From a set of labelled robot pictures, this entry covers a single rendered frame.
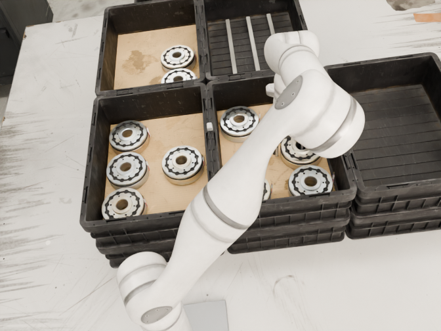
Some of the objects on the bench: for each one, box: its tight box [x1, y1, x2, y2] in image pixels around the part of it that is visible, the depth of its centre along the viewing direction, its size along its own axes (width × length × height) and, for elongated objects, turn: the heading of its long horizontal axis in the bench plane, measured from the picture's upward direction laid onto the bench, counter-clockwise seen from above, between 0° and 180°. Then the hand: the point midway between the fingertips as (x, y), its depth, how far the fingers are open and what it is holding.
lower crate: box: [96, 240, 225, 269], centre depth 123 cm, size 40×30×12 cm
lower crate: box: [345, 207, 441, 240], centre depth 121 cm, size 40×30×12 cm
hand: (288, 148), depth 115 cm, fingers open, 5 cm apart
